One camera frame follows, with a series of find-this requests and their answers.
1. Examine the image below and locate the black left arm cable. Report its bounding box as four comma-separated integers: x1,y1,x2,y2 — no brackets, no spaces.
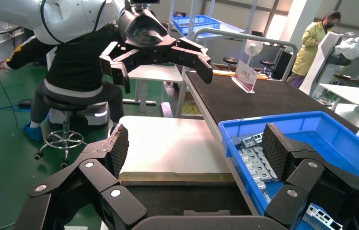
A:
40,0,107,45

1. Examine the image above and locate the grey slotted metal plate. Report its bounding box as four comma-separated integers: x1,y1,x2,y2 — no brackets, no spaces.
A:
239,147,278,184
253,176,268,192

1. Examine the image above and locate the grey metal ladder part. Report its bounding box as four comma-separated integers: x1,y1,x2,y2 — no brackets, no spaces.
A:
232,132,265,149

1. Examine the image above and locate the black table mat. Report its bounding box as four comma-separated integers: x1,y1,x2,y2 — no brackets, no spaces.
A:
185,71,359,135

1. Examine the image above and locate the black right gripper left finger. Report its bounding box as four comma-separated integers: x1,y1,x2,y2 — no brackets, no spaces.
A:
14,124,148,230

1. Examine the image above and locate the black power adapter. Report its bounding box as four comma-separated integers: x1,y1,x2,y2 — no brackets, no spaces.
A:
18,98,34,110

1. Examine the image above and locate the wooden edge strip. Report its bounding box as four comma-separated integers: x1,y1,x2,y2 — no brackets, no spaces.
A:
212,69,269,80

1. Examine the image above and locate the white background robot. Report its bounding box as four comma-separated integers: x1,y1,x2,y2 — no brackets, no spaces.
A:
299,26,359,96

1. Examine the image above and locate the seated person black sweater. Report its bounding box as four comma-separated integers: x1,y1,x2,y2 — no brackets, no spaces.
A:
6,23,125,142

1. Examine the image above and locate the grey slotted metal bracket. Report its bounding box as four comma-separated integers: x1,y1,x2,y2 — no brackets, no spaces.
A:
303,203,344,230

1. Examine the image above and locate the small blue plastic bin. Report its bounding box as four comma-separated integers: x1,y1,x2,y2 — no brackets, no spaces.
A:
172,15,222,36

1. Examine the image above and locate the white desk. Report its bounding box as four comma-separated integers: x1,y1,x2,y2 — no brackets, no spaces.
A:
319,83,359,132
127,64,184,114

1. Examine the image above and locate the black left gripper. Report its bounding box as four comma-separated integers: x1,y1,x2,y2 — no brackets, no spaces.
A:
99,6,214,94

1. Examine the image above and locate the person in yellow coat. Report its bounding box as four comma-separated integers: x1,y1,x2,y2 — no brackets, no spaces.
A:
286,11,342,89

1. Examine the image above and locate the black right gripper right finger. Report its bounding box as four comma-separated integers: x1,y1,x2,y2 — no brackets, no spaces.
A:
262,123,359,230

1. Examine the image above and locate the white robot mobile base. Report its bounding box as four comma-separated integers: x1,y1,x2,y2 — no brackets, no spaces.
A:
47,101,110,129

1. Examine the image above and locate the chrome swivel stool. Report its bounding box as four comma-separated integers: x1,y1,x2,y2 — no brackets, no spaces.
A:
34,95,87,169

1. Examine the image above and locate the large blue plastic bin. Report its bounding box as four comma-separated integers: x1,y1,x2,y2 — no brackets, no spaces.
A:
218,111,359,230

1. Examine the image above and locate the black round stool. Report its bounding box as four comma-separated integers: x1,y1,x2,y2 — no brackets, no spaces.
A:
223,56,239,71
259,60,275,79

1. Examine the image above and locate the white desk fan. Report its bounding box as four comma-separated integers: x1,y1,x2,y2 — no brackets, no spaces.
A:
244,39,264,66

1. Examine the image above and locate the yellow cloth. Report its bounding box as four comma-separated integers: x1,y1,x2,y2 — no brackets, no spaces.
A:
181,101,202,116

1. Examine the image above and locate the acrylic sign stand red white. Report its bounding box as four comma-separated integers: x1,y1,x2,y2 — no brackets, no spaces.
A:
232,60,259,94

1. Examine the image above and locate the grey tube table railing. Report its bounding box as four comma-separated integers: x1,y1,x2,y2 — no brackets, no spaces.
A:
191,27,298,82

